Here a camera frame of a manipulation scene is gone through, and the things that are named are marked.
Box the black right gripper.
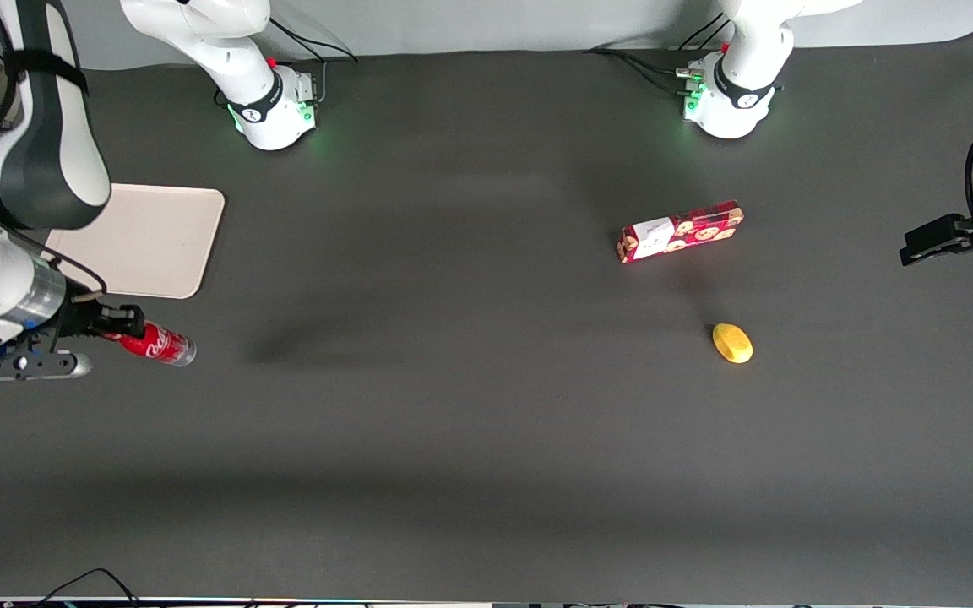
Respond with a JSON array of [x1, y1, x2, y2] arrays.
[[29, 287, 147, 356]]

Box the beige plastic tray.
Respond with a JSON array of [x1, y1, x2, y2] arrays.
[[41, 182, 226, 301]]

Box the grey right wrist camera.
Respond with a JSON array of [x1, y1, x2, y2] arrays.
[[0, 350, 93, 383]]

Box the thin black table-edge cable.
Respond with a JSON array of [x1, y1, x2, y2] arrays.
[[35, 567, 143, 608]]

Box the black right arm base cables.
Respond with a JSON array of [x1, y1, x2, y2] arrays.
[[265, 20, 360, 107]]

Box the yellow lemon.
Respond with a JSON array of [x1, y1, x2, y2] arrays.
[[711, 322, 754, 365]]

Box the black arm base cables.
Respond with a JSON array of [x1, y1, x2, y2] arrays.
[[584, 12, 734, 95], [265, 20, 360, 107]]

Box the red coke bottle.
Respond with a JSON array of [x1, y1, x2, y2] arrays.
[[105, 323, 198, 368]]

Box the red cookie box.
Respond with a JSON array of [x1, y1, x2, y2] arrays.
[[617, 199, 746, 265]]

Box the black left arm base cables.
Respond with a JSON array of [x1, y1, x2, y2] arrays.
[[584, 12, 734, 95]]

